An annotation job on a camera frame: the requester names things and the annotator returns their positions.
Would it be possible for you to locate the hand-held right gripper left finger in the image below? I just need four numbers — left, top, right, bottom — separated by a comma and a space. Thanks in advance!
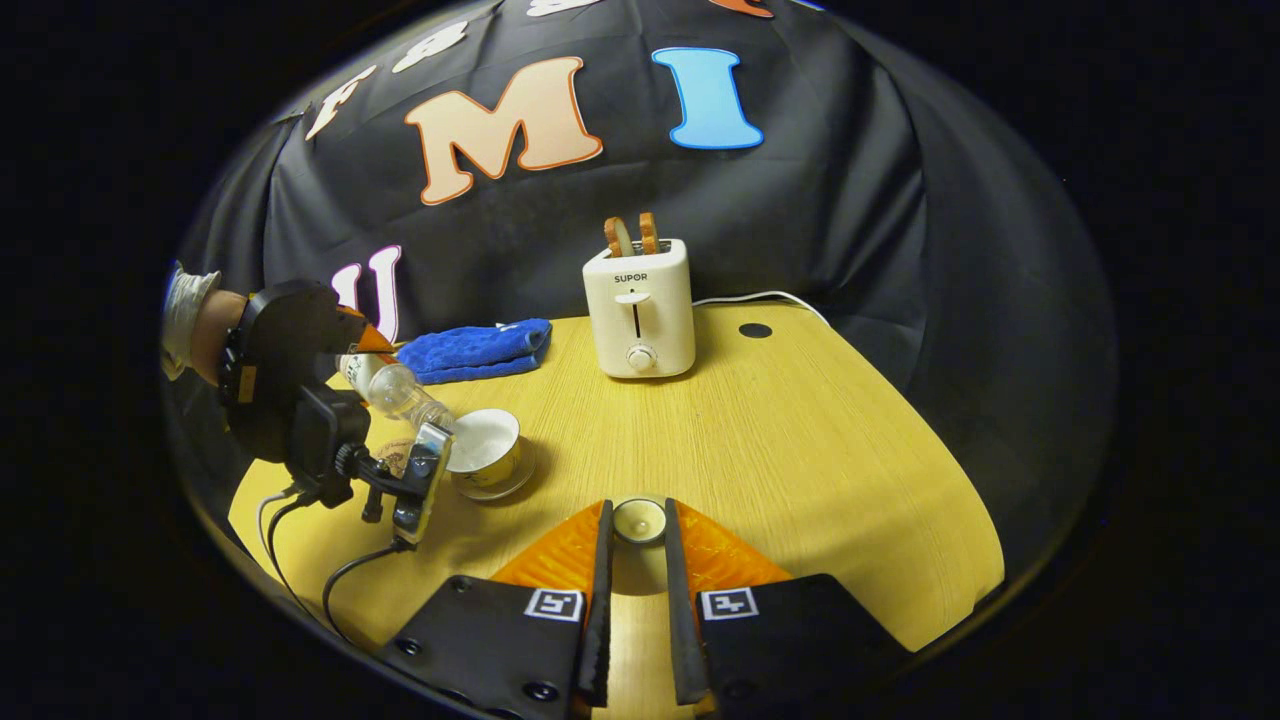
376, 499, 615, 720

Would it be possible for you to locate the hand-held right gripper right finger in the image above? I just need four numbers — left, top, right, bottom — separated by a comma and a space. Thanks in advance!
663, 499, 915, 720

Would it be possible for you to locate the clear water bottle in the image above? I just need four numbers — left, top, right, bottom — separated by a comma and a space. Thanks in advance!
338, 354, 457, 433

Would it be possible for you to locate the white teacup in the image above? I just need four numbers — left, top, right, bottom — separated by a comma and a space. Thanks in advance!
444, 407, 523, 491

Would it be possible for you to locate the blue folded towel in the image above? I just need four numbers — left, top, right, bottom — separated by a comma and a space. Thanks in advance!
395, 318, 554, 387

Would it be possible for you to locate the white saucer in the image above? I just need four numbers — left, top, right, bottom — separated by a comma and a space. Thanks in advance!
450, 455, 538, 502

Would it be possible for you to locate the white toaster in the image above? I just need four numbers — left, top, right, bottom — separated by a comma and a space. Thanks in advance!
583, 238, 697, 380

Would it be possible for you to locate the black backdrop cloth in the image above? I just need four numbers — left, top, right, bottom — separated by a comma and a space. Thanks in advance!
165, 0, 1119, 601

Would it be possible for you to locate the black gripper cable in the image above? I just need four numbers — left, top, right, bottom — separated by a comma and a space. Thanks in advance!
256, 487, 313, 601
320, 538, 409, 641

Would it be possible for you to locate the white toaster power cord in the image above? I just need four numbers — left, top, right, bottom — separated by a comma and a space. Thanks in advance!
692, 290, 832, 327

